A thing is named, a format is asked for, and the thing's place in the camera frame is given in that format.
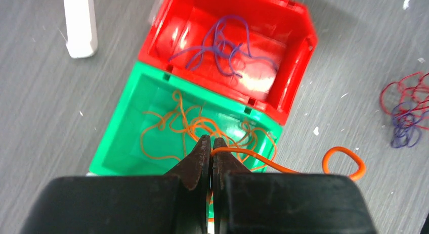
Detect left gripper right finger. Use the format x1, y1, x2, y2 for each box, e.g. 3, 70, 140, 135
212, 138, 377, 233

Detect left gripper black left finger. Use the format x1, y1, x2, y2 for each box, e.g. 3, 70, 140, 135
21, 135, 211, 233

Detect orange cable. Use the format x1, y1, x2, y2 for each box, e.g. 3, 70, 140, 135
140, 89, 367, 223

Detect purple cable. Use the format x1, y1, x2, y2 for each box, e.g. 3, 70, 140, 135
167, 14, 279, 79

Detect cable bundle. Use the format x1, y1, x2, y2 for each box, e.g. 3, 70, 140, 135
379, 71, 429, 150

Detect green plastic bin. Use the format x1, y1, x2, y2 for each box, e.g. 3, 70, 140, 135
89, 62, 283, 176

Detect red plastic bin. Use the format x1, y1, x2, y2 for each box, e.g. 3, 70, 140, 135
138, 0, 318, 125

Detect white garment rack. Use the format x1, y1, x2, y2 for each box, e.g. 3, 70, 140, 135
63, 0, 98, 59

